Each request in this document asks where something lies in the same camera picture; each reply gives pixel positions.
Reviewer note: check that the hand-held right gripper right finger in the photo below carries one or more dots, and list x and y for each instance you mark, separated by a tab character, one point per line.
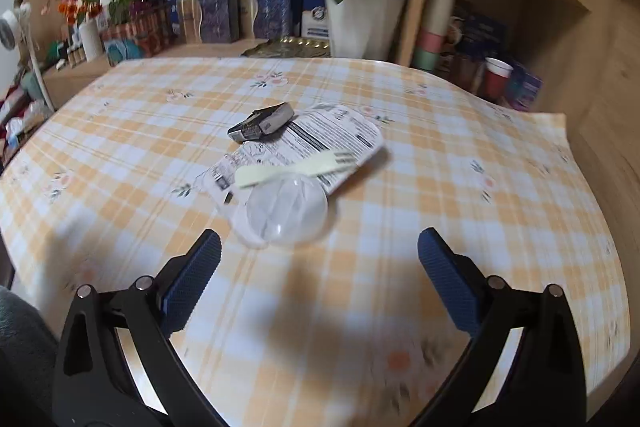
450	282

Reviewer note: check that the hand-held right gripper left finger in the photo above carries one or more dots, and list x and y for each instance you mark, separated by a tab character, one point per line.
192	282

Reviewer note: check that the white round plastic lid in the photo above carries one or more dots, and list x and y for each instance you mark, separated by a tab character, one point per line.
285	212

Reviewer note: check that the cream plastic fork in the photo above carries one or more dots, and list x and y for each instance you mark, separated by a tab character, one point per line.
300	169

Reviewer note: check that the black cigarette pack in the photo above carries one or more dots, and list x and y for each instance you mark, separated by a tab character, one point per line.
260	122

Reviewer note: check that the yellow plaid floral tablecloth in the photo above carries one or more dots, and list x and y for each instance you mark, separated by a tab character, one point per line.
400	207

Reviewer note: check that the person's grey fleece clothing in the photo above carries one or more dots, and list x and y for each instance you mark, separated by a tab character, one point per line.
25	357

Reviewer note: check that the red paper cup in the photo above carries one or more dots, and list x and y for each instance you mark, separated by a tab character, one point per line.
497	79

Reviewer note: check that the small blue white box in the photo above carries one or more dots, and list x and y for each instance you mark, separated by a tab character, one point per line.
525	87

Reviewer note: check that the floral tissue box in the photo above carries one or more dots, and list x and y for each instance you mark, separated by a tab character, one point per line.
135	39

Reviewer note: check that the stack of pastel paper cups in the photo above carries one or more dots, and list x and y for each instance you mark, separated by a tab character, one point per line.
434	32

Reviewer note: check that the golden round tray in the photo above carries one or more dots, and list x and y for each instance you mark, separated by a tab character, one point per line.
285	48

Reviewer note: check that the dark blue picture box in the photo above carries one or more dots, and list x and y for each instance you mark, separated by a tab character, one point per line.
480	32

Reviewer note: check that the row of small brown bottles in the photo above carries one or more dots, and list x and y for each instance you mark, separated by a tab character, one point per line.
72	54

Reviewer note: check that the white cylindrical vase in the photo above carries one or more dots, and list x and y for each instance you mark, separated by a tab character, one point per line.
91	42

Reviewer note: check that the blue and gold gift box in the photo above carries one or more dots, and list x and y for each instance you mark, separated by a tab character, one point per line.
265	14
207	19

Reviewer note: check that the white faceted vase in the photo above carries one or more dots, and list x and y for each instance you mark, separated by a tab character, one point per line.
365	27

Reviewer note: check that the blue white emblem box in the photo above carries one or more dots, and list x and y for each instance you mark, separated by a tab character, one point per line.
315	17

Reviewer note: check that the orange artificial flowers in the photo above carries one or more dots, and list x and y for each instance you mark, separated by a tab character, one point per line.
80	9

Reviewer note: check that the white standing fan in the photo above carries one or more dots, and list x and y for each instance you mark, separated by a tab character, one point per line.
7	29

